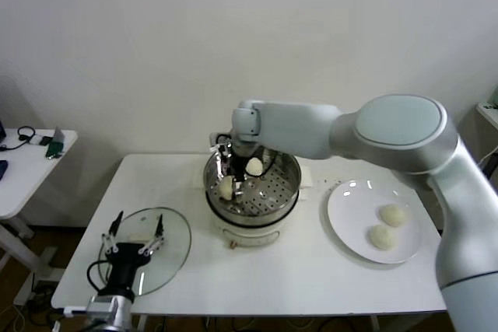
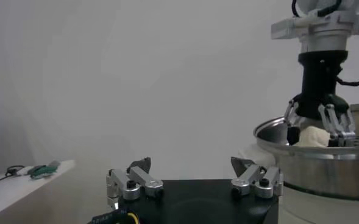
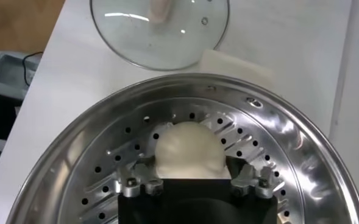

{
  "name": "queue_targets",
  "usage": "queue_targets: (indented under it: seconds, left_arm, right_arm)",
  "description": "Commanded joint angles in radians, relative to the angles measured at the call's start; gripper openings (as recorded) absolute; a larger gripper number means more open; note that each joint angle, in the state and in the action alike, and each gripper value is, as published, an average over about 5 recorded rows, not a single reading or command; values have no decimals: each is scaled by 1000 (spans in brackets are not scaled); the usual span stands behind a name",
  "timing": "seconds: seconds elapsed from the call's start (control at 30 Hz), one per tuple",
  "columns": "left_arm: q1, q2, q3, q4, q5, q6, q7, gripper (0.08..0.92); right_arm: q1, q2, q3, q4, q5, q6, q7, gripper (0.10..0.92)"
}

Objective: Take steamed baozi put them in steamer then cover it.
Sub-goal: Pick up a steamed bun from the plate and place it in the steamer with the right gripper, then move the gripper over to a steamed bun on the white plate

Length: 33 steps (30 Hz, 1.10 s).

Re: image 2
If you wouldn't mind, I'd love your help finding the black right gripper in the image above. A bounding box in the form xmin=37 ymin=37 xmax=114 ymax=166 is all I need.
xmin=283 ymin=50 xmax=357 ymax=147

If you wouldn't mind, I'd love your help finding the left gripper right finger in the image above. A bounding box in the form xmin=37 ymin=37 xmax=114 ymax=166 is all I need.
xmin=230 ymin=156 xmax=285 ymax=199

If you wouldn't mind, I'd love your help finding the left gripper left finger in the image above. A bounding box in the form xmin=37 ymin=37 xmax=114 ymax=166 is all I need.
xmin=105 ymin=156 xmax=165 ymax=211

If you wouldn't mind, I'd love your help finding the white steamed baozi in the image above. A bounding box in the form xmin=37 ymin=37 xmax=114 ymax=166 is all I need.
xmin=294 ymin=126 xmax=331 ymax=147

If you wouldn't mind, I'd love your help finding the perforated steel steamer basket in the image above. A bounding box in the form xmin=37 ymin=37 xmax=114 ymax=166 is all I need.
xmin=238 ymin=103 xmax=359 ymax=201

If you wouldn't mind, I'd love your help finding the white electric cooking pot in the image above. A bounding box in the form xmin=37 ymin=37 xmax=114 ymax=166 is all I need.
xmin=278 ymin=181 xmax=359 ymax=224

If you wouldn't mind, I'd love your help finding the green flat object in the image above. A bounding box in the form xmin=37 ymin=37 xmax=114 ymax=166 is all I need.
xmin=28 ymin=164 xmax=58 ymax=179

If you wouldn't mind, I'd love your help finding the small white box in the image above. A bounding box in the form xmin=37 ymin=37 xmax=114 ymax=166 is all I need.
xmin=16 ymin=166 xmax=34 ymax=176

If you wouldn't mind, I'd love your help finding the white side table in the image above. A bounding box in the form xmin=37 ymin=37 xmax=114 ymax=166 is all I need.
xmin=0 ymin=159 xmax=76 ymax=224

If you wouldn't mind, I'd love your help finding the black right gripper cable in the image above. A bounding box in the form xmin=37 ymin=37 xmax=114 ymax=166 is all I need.
xmin=336 ymin=72 xmax=359 ymax=88

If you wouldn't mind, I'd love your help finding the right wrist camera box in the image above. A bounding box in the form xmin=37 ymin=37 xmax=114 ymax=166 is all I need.
xmin=270 ymin=16 xmax=311 ymax=40

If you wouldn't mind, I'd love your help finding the black looped cable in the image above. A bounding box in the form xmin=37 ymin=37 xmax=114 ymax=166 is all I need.
xmin=0 ymin=164 xmax=25 ymax=184

